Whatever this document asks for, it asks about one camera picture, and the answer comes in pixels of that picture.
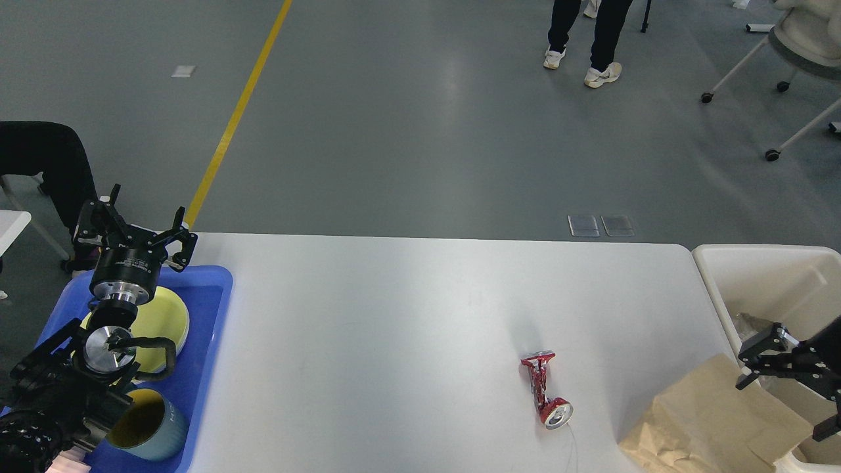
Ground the pink mug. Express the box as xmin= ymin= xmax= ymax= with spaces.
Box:
xmin=46 ymin=449 xmax=92 ymax=473

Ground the grey-blue mug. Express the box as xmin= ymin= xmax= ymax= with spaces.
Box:
xmin=106 ymin=388 xmax=189 ymax=461

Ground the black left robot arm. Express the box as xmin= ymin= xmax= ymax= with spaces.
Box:
xmin=2 ymin=185 xmax=198 ymax=472

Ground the person in black clothes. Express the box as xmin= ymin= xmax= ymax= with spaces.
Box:
xmin=1 ymin=121 xmax=97 ymax=236

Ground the person with white sneakers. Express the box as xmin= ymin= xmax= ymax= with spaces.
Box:
xmin=543 ymin=0 xmax=635 ymax=89

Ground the blue plastic tray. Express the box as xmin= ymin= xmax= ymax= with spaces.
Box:
xmin=83 ymin=265 xmax=233 ymax=472

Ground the small foil piece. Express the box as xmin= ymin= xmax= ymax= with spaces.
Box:
xmin=731 ymin=312 xmax=773 ymax=342

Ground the white side table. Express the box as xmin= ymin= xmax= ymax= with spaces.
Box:
xmin=0 ymin=209 xmax=70 ymax=300

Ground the left floor outlet plate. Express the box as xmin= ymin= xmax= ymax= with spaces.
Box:
xmin=567 ymin=214 xmax=601 ymax=238

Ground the floor outlet plate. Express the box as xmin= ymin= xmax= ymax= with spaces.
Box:
xmin=567 ymin=214 xmax=601 ymax=238
xmin=601 ymin=215 xmax=635 ymax=237

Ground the right floor outlet plate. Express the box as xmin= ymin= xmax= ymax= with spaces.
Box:
xmin=601 ymin=215 xmax=635 ymax=237

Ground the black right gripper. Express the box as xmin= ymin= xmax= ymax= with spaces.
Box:
xmin=735 ymin=317 xmax=840 ymax=442

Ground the brown paper bag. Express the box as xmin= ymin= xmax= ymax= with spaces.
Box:
xmin=619 ymin=354 xmax=812 ymax=472

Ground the white plastic bin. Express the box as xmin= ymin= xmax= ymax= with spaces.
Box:
xmin=692 ymin=244 xmax=840 ymax=472

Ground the white rolling chair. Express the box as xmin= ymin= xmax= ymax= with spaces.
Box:
xmin=700 ymin=0 xmax=841 ymax=162

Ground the yellow plastic plate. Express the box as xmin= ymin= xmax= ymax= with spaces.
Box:
xmin=81 ymin=287 xmax=187 ymax=383

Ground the black stand leg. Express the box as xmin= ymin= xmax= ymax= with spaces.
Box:
xmin=640 ymin=0 xmax=654 ymax=34

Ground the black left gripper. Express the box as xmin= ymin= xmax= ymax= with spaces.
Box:
xmin=72 ymin=183 xmax=198 ymax=304

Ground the crushed red soda can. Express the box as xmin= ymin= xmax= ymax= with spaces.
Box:
xmin=520 ymin=350 xmax=574 ymax=430

